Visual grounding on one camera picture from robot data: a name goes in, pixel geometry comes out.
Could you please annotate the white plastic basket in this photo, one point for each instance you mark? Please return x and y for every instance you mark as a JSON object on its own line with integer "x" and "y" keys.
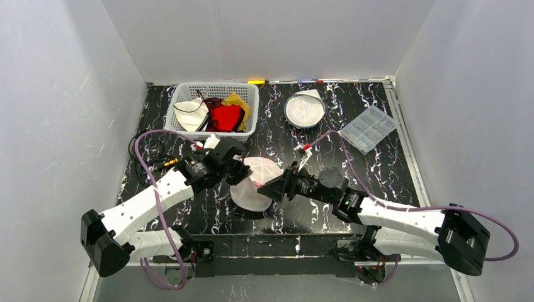
{"x": 186, "y": 91}

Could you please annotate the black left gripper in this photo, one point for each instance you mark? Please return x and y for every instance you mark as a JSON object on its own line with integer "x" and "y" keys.
{"x": 233, "y": 165}

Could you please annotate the bright red bra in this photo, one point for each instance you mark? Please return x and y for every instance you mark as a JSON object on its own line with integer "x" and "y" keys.
{"x": 226, "y": 119}

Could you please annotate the clear plastic parts box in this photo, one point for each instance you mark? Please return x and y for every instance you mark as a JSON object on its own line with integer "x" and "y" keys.
{"x": 368, "y": 129}

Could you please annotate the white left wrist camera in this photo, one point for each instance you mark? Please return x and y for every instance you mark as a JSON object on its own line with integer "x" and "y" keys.
{"x": 210, "y": 143}

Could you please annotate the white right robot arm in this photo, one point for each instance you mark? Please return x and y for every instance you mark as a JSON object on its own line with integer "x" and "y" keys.
{"x": 452, "y": 236}

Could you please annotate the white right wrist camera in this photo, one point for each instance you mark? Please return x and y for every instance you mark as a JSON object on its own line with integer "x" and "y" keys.
{"x": 303, "y": 153}

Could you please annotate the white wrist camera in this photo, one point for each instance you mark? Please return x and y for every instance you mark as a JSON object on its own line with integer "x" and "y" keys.
{"x": 210, "y": 143}
{"x": 303, "y": 153}

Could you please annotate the dark red bra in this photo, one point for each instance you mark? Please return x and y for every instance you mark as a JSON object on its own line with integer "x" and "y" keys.
{"x": 213, "y": 103}

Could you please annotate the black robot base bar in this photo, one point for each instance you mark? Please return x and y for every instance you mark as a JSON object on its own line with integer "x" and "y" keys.
{"x": 277, "y": 255}

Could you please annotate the white pink-trim laundry bag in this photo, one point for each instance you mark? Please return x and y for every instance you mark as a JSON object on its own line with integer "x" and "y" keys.
{"x": 245, "y": 194}

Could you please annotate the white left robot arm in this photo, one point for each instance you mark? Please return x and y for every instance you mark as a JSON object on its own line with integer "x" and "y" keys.
{"x": 112, "y": 238}

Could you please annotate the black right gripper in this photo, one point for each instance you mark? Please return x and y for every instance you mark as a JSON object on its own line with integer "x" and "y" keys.
{"x": 291, "y": 183}

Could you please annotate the black bra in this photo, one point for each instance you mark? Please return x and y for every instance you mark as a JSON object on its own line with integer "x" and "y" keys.
{"x": 194, "y": 115}

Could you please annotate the yellow bra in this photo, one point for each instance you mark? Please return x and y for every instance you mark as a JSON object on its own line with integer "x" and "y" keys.
{"x": 235, "y": 99}

